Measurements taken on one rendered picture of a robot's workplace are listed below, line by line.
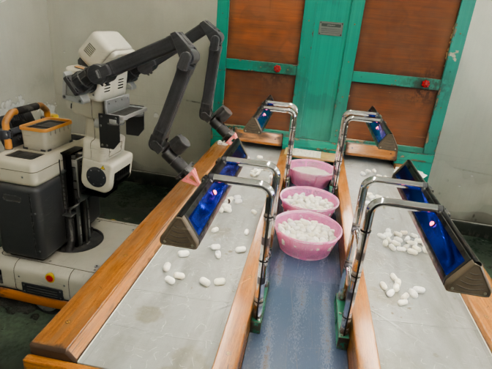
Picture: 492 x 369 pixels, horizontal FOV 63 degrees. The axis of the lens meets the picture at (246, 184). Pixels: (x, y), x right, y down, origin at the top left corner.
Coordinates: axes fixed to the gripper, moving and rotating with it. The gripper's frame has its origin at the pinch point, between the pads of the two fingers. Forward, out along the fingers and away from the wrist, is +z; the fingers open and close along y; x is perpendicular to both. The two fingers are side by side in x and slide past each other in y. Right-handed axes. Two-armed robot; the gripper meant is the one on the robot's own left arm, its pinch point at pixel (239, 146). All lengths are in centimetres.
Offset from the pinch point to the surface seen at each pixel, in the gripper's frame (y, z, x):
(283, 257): -74, 37, -7
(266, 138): 33.9, 10.0, -4.3
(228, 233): -74, 16, 2
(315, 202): -33, 41, -18
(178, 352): -134, 17, 0
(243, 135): 33.7, -0.6, 5.0
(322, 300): -95, 48, -16
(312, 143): 39, 33, -21
